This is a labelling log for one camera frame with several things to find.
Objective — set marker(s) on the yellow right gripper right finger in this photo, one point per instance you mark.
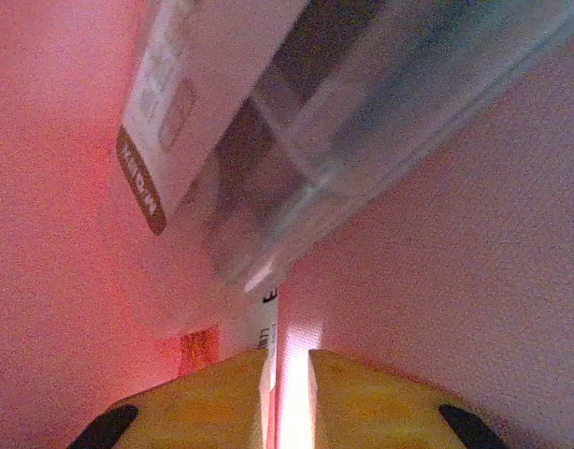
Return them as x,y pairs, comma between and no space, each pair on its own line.
371,407

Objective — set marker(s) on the pink school backpack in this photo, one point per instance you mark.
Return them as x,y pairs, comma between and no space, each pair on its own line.
44,187

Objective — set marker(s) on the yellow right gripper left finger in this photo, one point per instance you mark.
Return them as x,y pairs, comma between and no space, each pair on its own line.
198,407

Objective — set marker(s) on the white marker with red cap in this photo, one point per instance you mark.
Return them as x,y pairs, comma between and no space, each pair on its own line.
267,337

